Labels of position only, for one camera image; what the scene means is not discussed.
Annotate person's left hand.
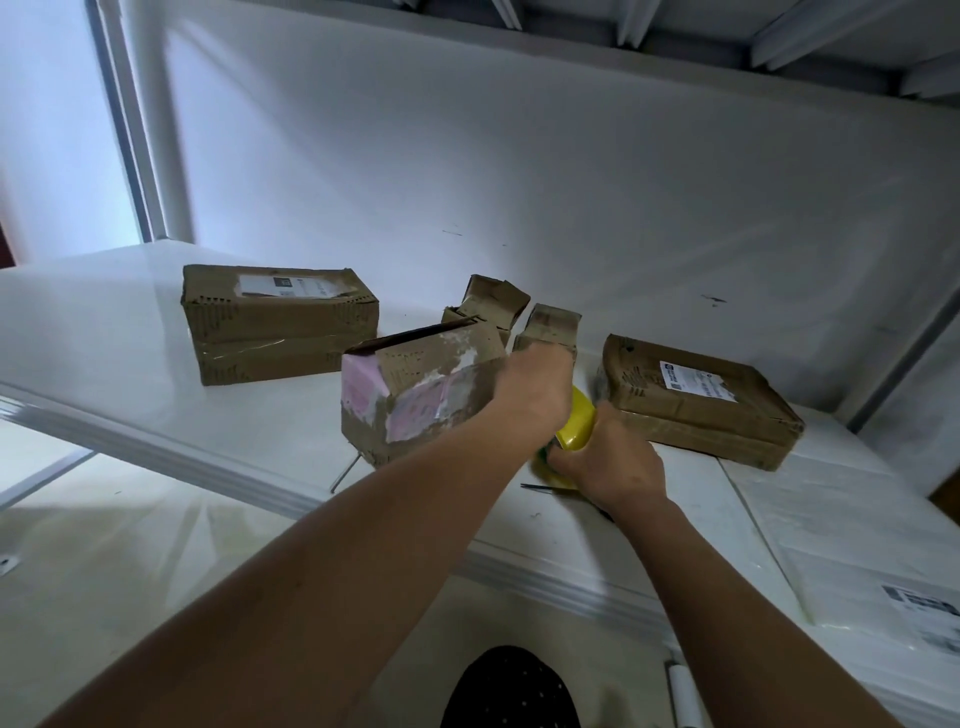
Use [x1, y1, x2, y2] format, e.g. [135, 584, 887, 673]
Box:
[477, 343, 578, 453]

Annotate person's right hand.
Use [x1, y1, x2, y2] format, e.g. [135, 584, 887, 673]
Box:
[546, 399, 669, 522]

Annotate yellow tape roll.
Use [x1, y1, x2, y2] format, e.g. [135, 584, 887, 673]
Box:
[532, 385, 602, 488]

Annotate black handled scissors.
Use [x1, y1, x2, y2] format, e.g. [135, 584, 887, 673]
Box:
[519, 480, 617, 524]

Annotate small cardboard box red label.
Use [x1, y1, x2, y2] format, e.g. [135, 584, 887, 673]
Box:
[514, 303, 584, 362]

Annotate corrugated cardboard box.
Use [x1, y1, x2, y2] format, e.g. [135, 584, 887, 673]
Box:
[439, 273, 533, 350]

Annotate pink carton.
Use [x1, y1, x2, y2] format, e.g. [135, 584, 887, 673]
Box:
[339, 318, 512, 468]

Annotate long cardboard box white label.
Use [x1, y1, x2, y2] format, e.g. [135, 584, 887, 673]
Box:
[180, 264, 381, 389]

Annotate person's right forearm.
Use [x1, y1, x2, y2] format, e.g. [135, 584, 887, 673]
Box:
[622, 495, 902, 728]

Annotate person's left forearm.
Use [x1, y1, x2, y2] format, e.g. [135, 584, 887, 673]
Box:
[37, 420, 534, 728]

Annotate person's black trousers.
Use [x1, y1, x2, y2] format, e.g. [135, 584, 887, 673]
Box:
[439, 645, 584, 728]

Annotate white tube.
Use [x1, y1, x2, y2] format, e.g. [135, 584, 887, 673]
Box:
[666, 661, 710, 728]

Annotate wooden stool blue top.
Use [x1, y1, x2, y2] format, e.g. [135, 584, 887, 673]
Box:
[930, 468, 960, 524]

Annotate white metal shelf rack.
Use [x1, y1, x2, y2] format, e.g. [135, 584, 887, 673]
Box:
[0, 0, 960, 728]

